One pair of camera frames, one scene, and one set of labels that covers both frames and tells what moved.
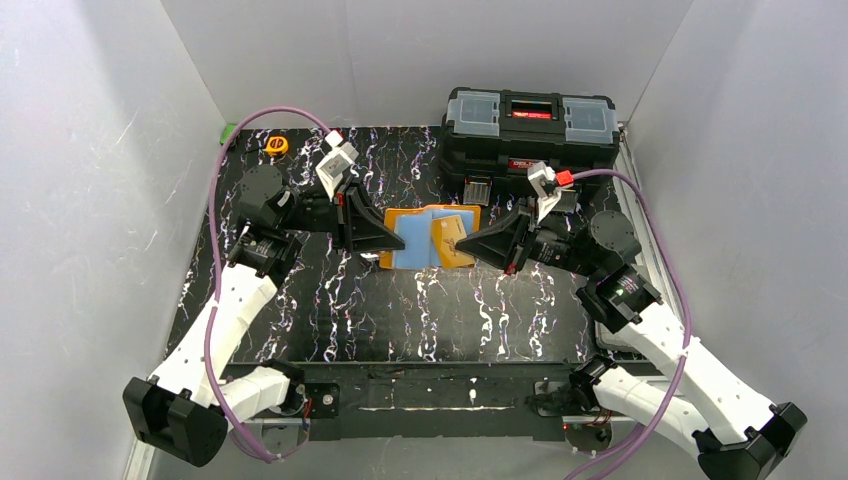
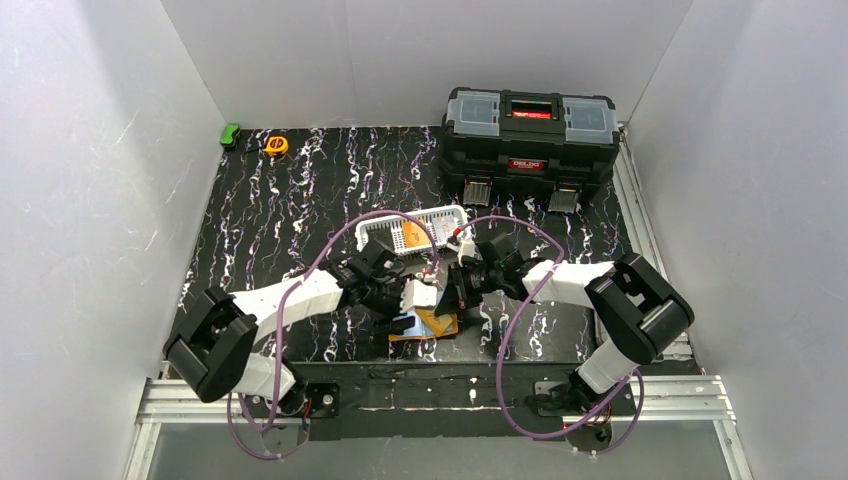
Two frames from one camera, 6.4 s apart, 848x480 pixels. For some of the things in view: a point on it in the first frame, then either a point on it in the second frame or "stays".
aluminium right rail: x=635 y=204 stays
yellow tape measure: x=276 y=144 stays
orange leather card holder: x=430 y=237 → x=427 y=325
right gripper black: x=521 y=238 → x=460 y=291
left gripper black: x=344 y=218 → x=395 y=295
